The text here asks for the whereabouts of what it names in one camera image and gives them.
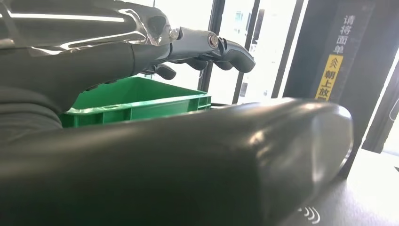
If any black inbound scanner machine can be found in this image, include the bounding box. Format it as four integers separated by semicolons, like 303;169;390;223
277;0;399;226

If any green plastic crate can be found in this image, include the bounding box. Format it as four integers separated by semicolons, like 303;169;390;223
59;76;212;129

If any yellow warning sticker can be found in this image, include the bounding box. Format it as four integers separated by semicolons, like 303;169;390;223
315;54;344;102

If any black window frame post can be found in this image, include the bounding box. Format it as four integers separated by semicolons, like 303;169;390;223
232;0;265;105
198;0;226;93
271;0;304;99

